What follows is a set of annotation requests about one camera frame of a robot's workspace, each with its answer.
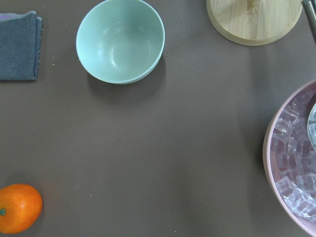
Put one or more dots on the grey folded cloth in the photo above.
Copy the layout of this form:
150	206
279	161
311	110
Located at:
20	39

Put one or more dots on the pink bowl of ice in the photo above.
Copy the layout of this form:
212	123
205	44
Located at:
290	159

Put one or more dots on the wooden cup tree stand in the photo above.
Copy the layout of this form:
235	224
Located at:
253	22

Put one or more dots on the orange fruit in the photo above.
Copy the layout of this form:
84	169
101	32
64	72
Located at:
20	206

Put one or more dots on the metal ice scoop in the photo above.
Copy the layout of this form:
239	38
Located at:
310	10

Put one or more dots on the green bowl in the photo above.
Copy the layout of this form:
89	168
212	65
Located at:
120	41

